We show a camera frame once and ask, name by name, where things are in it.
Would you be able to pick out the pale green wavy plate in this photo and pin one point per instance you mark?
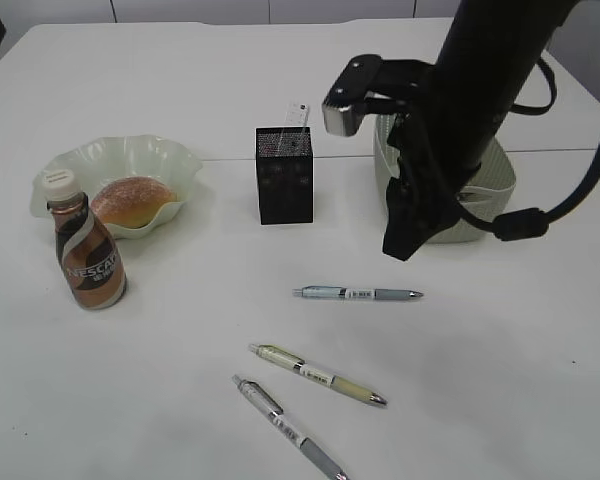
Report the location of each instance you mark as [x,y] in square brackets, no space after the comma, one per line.
[105,160]

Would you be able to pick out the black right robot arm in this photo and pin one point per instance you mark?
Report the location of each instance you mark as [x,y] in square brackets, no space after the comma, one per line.
[489,52]

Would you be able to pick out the sugared bread bun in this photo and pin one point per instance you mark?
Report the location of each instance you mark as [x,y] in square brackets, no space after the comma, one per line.
[131,202]

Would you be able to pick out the blue clear grey pen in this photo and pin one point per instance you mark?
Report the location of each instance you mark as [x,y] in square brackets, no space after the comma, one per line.
[349,293]

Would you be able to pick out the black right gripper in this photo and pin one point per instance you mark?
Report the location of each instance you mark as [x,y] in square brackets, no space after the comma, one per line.
[437,157]

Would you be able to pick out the grey green plastic basket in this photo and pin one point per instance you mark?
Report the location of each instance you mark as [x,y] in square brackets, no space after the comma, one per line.
[485,196]

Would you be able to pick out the black mesh pen holder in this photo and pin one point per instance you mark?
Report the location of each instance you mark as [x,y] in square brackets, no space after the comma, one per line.
[285,175]

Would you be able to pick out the cream yellow pen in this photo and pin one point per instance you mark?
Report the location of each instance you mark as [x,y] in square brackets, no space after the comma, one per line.
[299,366]

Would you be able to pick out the transparent plastic ruler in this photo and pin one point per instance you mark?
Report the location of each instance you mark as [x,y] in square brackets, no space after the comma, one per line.
[296,115]

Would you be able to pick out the brown coffee bottle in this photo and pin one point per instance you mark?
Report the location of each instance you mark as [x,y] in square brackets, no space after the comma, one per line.
[86,252]

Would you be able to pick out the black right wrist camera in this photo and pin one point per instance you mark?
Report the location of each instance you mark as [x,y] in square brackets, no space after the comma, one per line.
[370,84]

